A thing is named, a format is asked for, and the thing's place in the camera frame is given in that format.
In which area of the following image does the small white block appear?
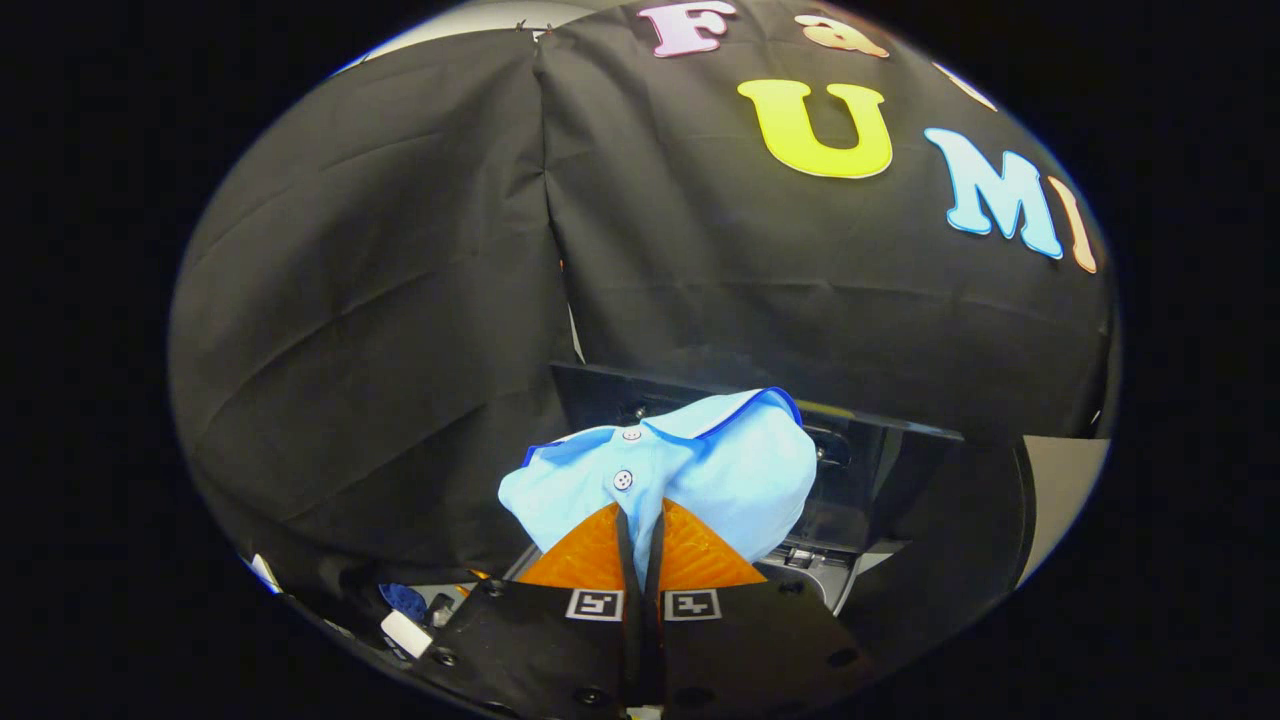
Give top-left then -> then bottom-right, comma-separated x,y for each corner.
381,610 -> 434,658

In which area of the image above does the light blue polo shirt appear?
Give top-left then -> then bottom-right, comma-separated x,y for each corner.
498,387 -> 819,591

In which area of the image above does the black backdrop cloth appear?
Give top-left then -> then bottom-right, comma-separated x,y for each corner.
168,0 -> 1116,621

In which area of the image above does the dark blue object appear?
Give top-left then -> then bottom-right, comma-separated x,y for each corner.
378,583 -> 429,623

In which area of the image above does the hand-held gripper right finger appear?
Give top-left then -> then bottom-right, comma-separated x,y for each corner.
645,497 -> 879,719

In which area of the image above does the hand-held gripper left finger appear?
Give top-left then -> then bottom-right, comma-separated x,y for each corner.
415,502 -> 647,719

